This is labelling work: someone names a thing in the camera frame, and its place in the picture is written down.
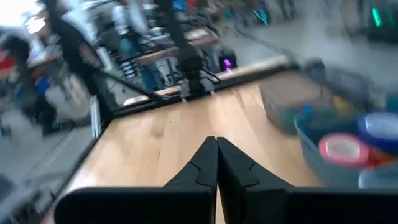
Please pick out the yellow mini stapler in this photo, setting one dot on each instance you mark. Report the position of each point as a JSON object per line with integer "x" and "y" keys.
{"x": 342, "y": 105}

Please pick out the orange tape roll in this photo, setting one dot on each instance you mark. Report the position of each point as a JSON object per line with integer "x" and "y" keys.
{"x": 382, "y": 157}

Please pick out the silver metal bracket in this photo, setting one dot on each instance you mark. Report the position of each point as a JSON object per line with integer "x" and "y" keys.
{"x": 95, "y": 118}

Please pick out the person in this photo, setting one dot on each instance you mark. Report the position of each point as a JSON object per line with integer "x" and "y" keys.
{"x": 59, "y": 102}
{"x": 149, "y": 74}

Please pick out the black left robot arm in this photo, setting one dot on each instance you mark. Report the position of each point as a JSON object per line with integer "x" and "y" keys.
{"x": 189, "y": 65}

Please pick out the blue mini stapler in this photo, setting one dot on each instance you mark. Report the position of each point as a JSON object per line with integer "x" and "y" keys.
{"x": 308, "y": 111}

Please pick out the pink tape roll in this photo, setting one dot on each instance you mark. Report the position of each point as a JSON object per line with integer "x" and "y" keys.
{"x": 322, "y": 151}

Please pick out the purple tape roll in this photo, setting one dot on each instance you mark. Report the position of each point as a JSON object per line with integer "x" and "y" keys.
{"x": 373, "y": 144}

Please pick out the teal plastic bin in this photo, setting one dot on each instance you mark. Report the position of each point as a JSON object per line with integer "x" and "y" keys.
{"x": 314, "y": 168}

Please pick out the black machine with green light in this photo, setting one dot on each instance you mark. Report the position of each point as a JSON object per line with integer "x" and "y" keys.
{"x": 376, "y": 17}

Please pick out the smoky grey plastic bin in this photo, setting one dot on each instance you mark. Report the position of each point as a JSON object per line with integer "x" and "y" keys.
{"x": 280, "y": 93}

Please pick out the green mini stapler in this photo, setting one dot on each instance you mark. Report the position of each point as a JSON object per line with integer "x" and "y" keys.
{"x": 323, "y": 112}

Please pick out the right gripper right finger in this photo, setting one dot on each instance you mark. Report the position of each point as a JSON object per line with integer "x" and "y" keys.
{"x": 295, "y": 208}

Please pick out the black device with purple light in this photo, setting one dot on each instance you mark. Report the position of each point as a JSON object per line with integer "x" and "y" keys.
{"x": 227, "y": 63}

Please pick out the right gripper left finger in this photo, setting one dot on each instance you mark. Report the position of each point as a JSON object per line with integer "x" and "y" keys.
{"x": 140, "y": 205}

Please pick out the wooden background table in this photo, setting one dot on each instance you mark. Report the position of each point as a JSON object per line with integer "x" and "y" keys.
{"x": 199, "y": 35}

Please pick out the clear plastic bin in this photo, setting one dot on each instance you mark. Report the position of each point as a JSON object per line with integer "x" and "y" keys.
{"x": 379, "y": 179}

